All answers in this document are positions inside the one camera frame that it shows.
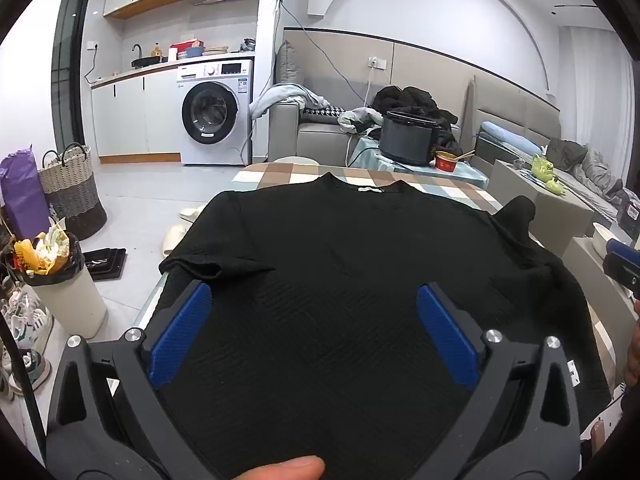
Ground green teapot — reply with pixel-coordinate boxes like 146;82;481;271
530;154;566;195

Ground light blue blanket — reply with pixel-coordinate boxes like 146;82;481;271
249;82;331;121

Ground grey pillow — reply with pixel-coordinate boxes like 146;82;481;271
274;40;307;86

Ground checkered tablecloth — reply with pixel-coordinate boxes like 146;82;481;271
135;161;621;411

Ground white base cabinets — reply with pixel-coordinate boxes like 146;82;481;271
91;75;182;163

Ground dark grey clothing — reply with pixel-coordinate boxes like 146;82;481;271
545;137;588;171

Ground white bowl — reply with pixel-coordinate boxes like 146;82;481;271
592;222;618;261

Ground black box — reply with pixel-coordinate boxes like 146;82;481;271
615;192;640;241

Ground person's right hand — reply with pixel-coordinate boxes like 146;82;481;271
622;300;640;387

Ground black knit sweater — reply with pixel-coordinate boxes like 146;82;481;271
159;171;613;480

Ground white green sneaker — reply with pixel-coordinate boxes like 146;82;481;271
0;347;51;401
0;290;55;356

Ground woven laundry basket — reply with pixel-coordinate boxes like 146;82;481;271
39;142;108;241

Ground white crumpled cloth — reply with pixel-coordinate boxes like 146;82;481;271
337;107;386;136

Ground person's left hand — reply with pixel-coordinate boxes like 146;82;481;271
234;455;327;480

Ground beige folded board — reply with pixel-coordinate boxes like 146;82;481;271
460;75;478;153

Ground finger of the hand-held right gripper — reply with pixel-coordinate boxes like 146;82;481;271
602;253;640;291
606;238;640;262

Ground grey side cabinet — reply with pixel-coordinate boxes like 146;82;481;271
487;159;596;256

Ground blue pillow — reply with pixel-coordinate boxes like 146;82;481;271
480;121;543;156

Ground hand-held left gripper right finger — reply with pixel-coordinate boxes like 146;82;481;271
415;281;582;480

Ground black tray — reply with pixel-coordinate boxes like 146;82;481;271
80;247;128;281

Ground dark glass door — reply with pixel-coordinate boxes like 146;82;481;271
52;0;95;148

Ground white washing machine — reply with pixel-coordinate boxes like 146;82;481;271
176;58;255;166

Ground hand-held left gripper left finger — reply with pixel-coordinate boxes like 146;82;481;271
46;280;221;480

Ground grey blanket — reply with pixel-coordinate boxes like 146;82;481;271
570;150;626;201

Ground black cable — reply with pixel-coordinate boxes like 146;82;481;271
0;305;48;456

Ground crumpled yellow wrappers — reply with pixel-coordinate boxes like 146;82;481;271
12;217;71;276

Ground grey sofa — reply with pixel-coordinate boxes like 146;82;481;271
267;100;381;166

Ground purple bag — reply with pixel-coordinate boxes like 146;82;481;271
0;145;51;241

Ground black jacket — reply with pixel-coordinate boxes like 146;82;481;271
370;86;459;131

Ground small table with blue cloth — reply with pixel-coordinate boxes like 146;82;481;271
347;135;488;188

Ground white trash bin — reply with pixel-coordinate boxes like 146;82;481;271
10;230;108;340

